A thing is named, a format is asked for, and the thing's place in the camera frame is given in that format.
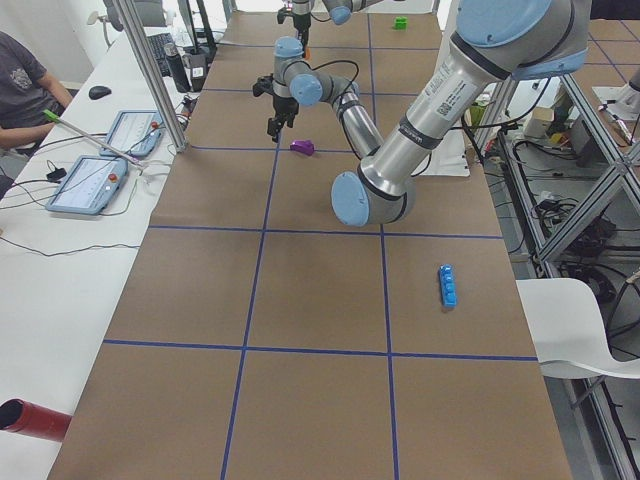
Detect purple trapezoid block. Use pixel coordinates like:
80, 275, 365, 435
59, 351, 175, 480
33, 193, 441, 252
289, 140, 315, 156

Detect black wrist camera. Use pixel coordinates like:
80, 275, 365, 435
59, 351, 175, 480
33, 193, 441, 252
252, 75, 274, 97

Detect black keyboard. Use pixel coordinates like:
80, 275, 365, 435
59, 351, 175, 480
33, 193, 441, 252
147, 33, 173, 77

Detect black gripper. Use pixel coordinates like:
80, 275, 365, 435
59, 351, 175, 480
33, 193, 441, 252
267, 95, 298, 143
293, 4, 311, 48

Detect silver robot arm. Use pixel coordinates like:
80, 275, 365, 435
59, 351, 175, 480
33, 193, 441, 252
276, 0, 380, 48
253, 0, 591, 227

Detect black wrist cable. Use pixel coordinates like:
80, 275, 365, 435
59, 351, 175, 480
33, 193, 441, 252
307, 59, 362, 96

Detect lower blue teach pendant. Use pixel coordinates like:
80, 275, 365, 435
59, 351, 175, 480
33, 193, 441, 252
45, 155, 129, 216

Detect white chair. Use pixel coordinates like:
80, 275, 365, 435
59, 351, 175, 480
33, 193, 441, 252
516, 278, 639, 384

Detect red cylinder bottle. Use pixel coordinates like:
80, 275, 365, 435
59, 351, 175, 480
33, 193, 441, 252
1, 399, 72, 442

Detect aluminium frame post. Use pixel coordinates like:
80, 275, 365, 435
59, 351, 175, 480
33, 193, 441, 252
114, 0, 187, 153

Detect long blue brick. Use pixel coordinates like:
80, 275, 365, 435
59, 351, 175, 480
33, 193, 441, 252
438, 264, 458, 308

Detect black computer mouse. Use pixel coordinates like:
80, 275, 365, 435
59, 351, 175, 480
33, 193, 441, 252
88, 85, 112, 100

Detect green two-stud brick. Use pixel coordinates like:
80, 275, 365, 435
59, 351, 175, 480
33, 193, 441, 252
393, 16, 408, 30

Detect blue teach pendant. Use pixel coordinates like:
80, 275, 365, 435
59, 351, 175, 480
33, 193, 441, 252
105, 110, 163, 159
45, 155, 129, 216

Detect seated person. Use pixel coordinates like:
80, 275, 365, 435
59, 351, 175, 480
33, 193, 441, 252
1, 32, 73, 179

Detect upper blue teach pendant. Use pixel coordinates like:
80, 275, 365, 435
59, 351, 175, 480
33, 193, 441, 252
105, 110, 163, 159

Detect green tipped stick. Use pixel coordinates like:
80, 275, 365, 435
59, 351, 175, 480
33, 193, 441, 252
43, 109, 147, 170

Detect black water bottle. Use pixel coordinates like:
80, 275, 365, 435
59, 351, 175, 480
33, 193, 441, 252
164, 42, 191, 93

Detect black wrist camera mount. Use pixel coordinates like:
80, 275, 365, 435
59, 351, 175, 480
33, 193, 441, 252
276, 6, 293, 24

